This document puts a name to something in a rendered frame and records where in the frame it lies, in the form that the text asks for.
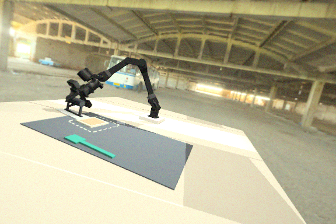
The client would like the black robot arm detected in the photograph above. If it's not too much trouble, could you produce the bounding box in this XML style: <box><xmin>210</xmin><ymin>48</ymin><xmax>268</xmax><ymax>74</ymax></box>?
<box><xmin>77</xmin><ymin>57</ymin><xmax>161</xmax><ymax>118</ymax></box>

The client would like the turquoise flat trowel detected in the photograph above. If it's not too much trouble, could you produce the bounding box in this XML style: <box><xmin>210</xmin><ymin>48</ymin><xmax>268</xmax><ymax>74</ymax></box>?
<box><xmin>64</xmin><ymin>134</ymin><xmax>115</xmax><ymax>158</ymax></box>

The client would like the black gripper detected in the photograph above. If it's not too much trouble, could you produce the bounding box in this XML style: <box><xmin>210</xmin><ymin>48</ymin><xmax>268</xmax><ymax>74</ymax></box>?
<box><xmin>65</xmin><ymin>79</ymin><xmax>95</xmax><ymax>108</ymax></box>

